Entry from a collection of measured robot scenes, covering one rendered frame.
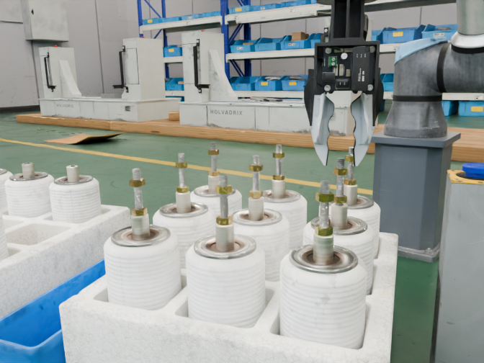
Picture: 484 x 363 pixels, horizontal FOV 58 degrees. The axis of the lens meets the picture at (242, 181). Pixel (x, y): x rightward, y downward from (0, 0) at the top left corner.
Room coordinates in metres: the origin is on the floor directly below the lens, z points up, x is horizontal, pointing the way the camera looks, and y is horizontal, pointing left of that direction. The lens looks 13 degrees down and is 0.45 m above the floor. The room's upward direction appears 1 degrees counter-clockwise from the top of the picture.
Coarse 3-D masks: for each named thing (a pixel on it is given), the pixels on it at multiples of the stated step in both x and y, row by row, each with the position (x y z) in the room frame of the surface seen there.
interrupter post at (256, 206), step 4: (248, 200) 0.60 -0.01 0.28; (252, 200) 0.60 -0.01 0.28; (256, 200) 0.59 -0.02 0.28; (260, 200) 0.60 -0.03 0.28; (248, 204) 0.60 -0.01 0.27; (252, 204) 0.60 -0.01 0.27; (256, 204) 0.59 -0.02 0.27; (260, 204) 0.60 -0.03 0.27; (248, 208) 0.60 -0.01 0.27; (252, 208) 0.60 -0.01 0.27; (256, 208) 0.59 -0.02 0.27; (260, 208) 0.60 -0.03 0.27; (248, 212) 0.60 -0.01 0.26; (252, 212) 0.60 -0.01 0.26; (256, 212) 0.59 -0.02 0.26; (260, 212) 0.60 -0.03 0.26; (248, 216) 0.60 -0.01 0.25; (252, 216) 0.60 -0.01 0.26; (256, 216) 0.59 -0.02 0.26; (260, 216) 0.60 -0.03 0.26
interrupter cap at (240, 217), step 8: (264, 208) 0.64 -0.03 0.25; (232, 216) 0.60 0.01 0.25; (240, 216) 0.61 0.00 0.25; (264, 216) 0.61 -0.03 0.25; (272, 216) 0.60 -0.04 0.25; (280, 216) 0.60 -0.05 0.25; (240, 224) 0.58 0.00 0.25; (248, 224) 0.57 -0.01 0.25; (256, 224) 0.57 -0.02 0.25; (264, 224) 0.57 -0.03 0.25; (272, 224) 0.57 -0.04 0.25
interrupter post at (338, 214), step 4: (332, 204) 0.57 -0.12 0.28; (344, 204) 0.56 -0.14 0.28; (332, 208) 0.56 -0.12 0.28; (336, 208) 0.55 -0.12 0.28; (340, 208) 0.55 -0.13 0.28; (344, 208) 0.55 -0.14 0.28; (332, 212) 0.56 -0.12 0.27; (336, 212) 0.55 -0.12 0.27; (340, 212) 0.55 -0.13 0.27; (344, 212) 0.55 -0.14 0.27; (332, 216) 0.56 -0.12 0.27; (336, 216) 0.55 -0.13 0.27; (340, 216) 0.55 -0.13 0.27; (344, 216) 0.55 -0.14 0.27; (332, 220) 0.56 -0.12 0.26; (336, 220) 0.55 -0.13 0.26; (340, 220) 0.55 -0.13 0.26; (344, 220) 0.55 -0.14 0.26; (332, 224) 0.56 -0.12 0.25; (336, 224) 0.55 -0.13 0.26; (340, 224) 0.55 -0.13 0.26; (344, 224) 0.55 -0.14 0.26
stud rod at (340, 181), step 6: (342, 162) 0.56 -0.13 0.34; (342, 168) 0.56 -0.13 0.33; (336, 180) 0.56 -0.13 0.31; (342, 180) 0.56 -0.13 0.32; (336, 186) 0.56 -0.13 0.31; (342, 186) 0.56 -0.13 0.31; (336, 192) 0.56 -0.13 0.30; (342, 192) 0.56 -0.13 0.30; (336, 204) 0.56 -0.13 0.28; (342, 204) 0.56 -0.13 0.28
